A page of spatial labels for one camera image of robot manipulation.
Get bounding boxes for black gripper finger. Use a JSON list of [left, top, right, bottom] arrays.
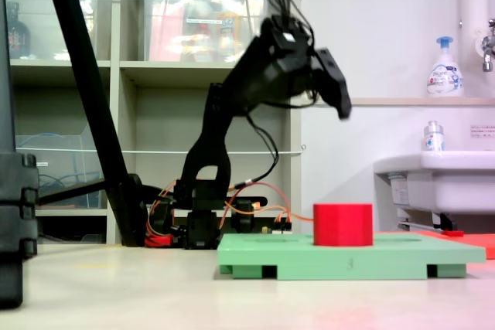
[[314, 47, 353, 121]]

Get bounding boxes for red octagonal pillar block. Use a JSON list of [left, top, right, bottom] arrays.
[[312, 202, 374, 248]]

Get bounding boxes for orange label bottle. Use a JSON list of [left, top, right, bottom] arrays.
[[216, 0, 248, 63]]

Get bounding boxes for white foam soap dispenser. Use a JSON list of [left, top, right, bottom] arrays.
[[426, 36, 465, 98]]

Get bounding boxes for small clear sanitizer bottle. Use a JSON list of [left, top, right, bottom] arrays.
[[422, 120, 446, 152]]

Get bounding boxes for beige shelf unit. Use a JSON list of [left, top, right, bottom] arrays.
[[0, 0, 302, 246]]

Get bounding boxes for pink pouch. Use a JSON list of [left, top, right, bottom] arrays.
[[148, 1, 186, 63]]

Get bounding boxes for metal faucet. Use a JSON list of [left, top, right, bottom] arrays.
[[477, 19, 495, 73]]

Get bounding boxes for white sink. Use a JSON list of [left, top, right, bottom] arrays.
[[373, 150, 495, 216]]

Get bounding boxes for green shape sorter board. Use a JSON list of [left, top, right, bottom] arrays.
[[217, 232, 487, 281]]

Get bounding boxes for dark round bottle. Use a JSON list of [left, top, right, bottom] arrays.
[[5, 1, 32, 60]]

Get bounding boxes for notched black stack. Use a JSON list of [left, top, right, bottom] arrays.
[[0, 0, 39, 310]]

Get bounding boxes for black gripper cable loops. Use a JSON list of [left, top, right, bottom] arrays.
[[265, 0, 314, 53]]

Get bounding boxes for long black cable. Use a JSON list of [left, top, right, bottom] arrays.
[[231, 113, 280, 192]]

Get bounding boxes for long orange wire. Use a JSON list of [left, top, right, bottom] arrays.
[[220, 181, 315, 230]]

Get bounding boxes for small circuit board with wires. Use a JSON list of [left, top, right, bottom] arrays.
[[261, 216, 295, 235]]

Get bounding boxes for pink wall label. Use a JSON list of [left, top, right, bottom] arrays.
[[470, 124, 495, 139]]

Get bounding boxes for white cord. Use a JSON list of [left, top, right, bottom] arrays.
[[15, 145, 307, 155]]

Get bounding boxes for orange base wire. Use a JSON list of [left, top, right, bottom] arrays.
[[145, 185, 177, 238]]

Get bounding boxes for clear bin with blue cables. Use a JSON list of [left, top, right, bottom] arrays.
[[15, 124, 109, 209]]

